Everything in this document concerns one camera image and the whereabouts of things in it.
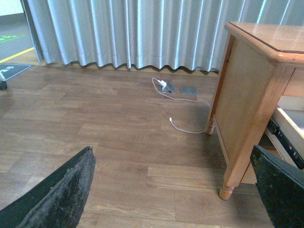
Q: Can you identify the white charging cable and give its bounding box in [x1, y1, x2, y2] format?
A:
[152, 77, 216, 134]

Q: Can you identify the grey pleated curtain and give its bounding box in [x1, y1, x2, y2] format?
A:
[22, 0, 304, 71]

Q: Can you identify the open floor socket box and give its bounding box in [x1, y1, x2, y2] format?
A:
[158, 82, 175, 93]

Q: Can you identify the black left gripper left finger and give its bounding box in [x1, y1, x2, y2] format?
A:
[0, 146, 96, 228]

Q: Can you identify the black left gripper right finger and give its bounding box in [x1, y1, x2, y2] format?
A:
[250, 144, 304, 228]

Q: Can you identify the white charger plug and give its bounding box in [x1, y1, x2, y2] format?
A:
[158, 80, 167, 87]

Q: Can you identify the black caster wheel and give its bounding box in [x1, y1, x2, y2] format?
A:
[0, 81, 7, 90]

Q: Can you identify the closed floor socket cover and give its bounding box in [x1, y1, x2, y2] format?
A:
[180, 86, 197, 95]

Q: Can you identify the wooden nightstand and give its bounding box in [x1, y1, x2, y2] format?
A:
[206, 22, 304, 200]

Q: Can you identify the wooden nightstand drawer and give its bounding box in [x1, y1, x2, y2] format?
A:
[265, 105, 304, 170]

